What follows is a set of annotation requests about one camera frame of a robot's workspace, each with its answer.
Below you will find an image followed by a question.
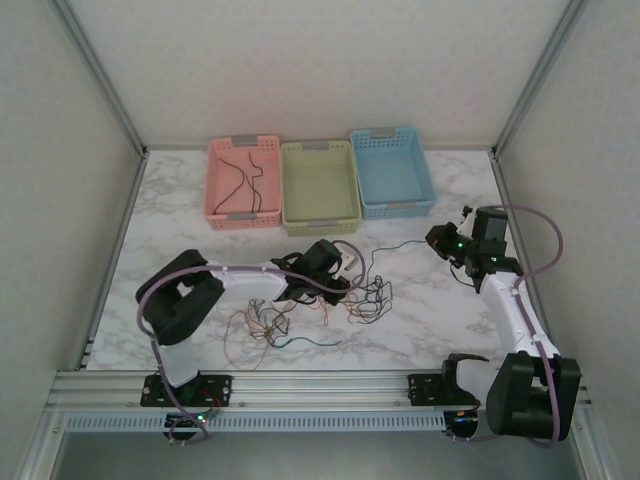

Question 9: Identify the black jumper wire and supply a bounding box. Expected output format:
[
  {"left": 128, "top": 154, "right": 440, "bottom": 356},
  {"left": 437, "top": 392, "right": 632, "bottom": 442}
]
[
  {"left": 347, "top": 279, "right": 389, "bottom": 324},
  {"left": 248, "top": 152, "right": 266, "bottom": 214},
  {"left": 214, "top": 158, "right": 251, "bottom": 214},
  {"left": 344, "top": 273, "right": 396, "bottom": 326}
]

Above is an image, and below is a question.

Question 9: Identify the green jumper wire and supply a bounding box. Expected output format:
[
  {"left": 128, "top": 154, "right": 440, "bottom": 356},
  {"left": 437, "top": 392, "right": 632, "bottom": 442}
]
[
  {"left": 248, "top": 298, "right": 281, "bottom": 346},
  {"left": 259, "top": 309, "right": 294, "bottom": 349},
  {"left": 363, "top": 238, "right": 431, "bottom": 306}
]

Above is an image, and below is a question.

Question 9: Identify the pile of wires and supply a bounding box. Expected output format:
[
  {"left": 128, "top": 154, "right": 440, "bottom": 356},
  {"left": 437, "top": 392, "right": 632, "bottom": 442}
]
[{"left": 269, "top": 337, "right": 343, "bottom": 350}]

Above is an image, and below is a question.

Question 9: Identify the orange jumper wire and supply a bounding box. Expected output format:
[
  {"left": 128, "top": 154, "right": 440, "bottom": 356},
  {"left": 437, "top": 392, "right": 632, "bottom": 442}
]
[
  {"left": 244, "top": 297, "right": 294, "bottom": 351},
  {"left": 223, "top": 305, "right": 281, "bottom": 372}
]

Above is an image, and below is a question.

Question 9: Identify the green perforated plastic basket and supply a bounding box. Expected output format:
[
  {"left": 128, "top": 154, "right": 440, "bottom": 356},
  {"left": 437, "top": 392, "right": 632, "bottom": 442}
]
[{"left": 279, "top": 139, "right": 363, "bottom": 237}]

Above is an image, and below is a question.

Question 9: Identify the blue perforated plastic basket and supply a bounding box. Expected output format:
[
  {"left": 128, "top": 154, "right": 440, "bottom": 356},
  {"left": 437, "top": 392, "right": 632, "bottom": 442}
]
[{"left": 348, "top": 125, "right": 437, "bottom": 221}]

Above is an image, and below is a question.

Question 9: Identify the pink perforated plastic basket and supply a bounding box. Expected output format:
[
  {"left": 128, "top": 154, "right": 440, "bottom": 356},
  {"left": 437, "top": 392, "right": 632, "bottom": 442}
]
[{"left": 203, "top": 133, "right": 283, "bottom": 234}]

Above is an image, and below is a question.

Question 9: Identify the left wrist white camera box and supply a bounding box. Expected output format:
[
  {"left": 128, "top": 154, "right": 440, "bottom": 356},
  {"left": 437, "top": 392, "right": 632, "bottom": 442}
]
[{"left": 334, "top": 247, "right": 359, "bottom": 272}]

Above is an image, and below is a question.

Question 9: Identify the aluminium table side rail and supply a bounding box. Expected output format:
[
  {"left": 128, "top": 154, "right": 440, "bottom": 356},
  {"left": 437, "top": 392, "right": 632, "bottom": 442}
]
[
  {"left": 77, "top": 149, "right": 150, "bottom": 372},
  {"left": 489, "top": 149, "right": 560, "bottom": 369}
]

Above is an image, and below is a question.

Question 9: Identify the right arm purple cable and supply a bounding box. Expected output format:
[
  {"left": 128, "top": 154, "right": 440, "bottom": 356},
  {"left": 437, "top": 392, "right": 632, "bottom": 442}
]
[{"left": 449, "top": 203, "right": 566, "bottom": 451}]

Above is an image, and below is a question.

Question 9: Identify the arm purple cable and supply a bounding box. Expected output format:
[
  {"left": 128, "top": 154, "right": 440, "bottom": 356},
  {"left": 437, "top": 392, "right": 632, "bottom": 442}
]
[
  {"left": 449, "top": 203, "right": 566, "bottom": 451},
  {"left": 137, "top": 239, "right": 366, "bottom": 446}
]

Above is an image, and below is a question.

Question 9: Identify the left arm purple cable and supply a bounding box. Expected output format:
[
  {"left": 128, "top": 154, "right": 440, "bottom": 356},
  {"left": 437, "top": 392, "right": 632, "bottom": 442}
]
[{"left": 137, "top": 239, "right": 366, "bottom": 446}]

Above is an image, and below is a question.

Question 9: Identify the aluminium mounting rail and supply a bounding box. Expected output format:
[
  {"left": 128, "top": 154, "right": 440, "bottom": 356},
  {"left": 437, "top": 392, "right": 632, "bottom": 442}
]
[{"left": 47, "top": 368, "right": 592, "bottom": 410}]

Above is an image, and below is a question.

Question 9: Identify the grey slotted cable duct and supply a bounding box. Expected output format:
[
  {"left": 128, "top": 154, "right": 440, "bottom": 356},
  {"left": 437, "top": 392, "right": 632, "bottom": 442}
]
[{"left": 64, "top": 412, "right": 448, "bottom": 433}]

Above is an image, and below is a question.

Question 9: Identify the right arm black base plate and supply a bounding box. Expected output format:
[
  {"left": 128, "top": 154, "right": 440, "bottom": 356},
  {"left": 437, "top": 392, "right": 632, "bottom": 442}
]
[{"left": 407, "top": 372, "right": 489, "bottom": 407}]

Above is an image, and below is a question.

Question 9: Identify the aluminium table end rail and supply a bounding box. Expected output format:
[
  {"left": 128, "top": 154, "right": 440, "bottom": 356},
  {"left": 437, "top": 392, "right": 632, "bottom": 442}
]
[{"left": 143, "top": 144, "right": 497, "bottom": 152}]

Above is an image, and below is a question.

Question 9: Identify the aluminium frame post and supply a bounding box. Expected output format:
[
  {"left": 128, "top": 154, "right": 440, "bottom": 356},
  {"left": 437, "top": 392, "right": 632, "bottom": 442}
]
[
  {"left": 13, "top": 407, "right": 69, "bottom": 480},
  {"left": 491, "top": 0, "right": 592, "bottom": 159},
  {"left": 57, "top": 0, "right": 150, "bottom": 157}
]

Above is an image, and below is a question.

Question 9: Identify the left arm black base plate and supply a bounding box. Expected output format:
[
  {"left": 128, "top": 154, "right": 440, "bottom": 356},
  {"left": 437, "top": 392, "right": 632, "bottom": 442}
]
[{"left": 141, "top": 373, "right": 234, "bottom": 408}]

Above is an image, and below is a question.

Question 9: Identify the aluminium lower frame post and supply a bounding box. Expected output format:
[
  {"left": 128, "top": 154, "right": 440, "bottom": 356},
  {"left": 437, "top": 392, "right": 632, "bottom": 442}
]
[{"left": 13, "top": 407, "right": 69, "bottom": 480}]

